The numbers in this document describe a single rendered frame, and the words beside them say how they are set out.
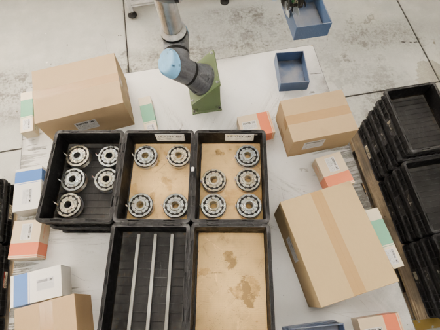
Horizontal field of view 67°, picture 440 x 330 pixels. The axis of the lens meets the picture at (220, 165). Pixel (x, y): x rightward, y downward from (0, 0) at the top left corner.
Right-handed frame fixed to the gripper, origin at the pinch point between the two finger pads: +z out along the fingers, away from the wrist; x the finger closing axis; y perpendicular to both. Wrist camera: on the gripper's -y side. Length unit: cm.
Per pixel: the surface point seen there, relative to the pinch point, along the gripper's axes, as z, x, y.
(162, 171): 25, -65, 50
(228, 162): 27, -36, 50
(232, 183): 27, -36, 61
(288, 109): 26.3, -5.1, 30.2
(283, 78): 42.2, 0.6, 1.3
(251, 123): 34, -22, 30
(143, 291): 25, -76, 98
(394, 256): 32, 21, 100
